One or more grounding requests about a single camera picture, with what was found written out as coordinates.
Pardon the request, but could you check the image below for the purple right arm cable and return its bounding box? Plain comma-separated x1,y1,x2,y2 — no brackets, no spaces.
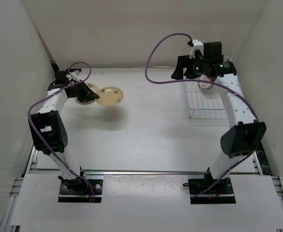
145,33,259,199

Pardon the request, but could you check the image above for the cream plate with orange pattern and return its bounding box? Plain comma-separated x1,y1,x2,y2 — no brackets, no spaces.
199,75,214,89

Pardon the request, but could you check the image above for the black label sticker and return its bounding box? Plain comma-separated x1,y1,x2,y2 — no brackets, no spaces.
68,69,82,73

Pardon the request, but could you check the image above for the white wire dish rack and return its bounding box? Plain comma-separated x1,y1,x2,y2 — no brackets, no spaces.
181,81,228,124

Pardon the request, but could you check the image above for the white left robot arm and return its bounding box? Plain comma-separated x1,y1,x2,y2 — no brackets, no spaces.
28,71,99,194

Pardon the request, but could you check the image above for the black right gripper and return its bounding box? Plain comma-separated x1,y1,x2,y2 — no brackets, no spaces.
171,54,209,81

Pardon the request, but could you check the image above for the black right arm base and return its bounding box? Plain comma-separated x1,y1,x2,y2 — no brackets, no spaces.
182,170,236,204

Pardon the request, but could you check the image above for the cream plate with dark print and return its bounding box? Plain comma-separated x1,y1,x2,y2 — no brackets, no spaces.
85,82,99,94

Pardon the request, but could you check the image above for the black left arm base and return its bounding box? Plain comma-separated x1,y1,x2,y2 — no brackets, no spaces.
58,179,104,203

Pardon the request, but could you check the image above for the small cream printed plate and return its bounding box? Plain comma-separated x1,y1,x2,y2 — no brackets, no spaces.
95,87,124,106

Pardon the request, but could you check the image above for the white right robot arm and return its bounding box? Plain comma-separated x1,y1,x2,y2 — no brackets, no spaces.
171,40,266,193

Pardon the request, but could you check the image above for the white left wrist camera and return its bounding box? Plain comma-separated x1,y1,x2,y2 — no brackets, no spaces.
68,72,80,82

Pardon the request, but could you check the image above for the aluminium frame rail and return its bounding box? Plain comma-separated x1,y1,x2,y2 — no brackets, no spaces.
22,169,263,176

